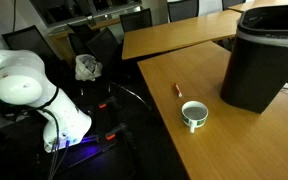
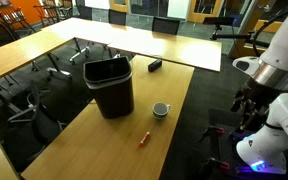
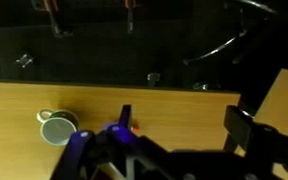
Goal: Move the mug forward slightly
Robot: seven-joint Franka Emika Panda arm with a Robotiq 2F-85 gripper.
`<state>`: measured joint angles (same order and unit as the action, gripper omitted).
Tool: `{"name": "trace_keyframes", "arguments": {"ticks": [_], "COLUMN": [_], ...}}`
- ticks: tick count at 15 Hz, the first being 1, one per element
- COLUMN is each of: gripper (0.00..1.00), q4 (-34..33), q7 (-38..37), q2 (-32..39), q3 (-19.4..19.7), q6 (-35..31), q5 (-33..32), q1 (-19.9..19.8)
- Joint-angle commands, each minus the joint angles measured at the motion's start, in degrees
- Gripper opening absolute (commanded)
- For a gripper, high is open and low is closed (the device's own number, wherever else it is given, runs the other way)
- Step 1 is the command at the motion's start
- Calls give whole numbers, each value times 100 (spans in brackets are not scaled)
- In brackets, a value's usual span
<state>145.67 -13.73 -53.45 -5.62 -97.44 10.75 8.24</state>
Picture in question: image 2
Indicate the white ceramic mug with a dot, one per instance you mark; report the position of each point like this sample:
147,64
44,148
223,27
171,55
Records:
160,109

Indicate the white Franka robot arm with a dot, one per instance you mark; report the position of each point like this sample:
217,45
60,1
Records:
284,43

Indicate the small black speaker box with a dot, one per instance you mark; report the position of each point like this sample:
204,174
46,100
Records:
154,65

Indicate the black plastic trash bin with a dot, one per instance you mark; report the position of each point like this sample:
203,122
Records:
112,96

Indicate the long light wood conference table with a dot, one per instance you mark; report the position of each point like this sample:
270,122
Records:
157,45

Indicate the orange marker pen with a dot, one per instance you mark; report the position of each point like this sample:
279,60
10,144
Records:
144,139

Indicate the dark robot mounting stand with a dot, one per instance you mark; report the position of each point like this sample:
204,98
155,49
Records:
222,140

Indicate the black rolling office chair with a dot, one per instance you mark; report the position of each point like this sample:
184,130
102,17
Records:
42,125

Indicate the light wood side table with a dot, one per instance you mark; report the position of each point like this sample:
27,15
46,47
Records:
14,55

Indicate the black camera on stand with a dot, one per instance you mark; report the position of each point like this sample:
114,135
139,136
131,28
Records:
218,20

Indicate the wooden frame chair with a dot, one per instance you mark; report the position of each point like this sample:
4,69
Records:
12,16
47,14

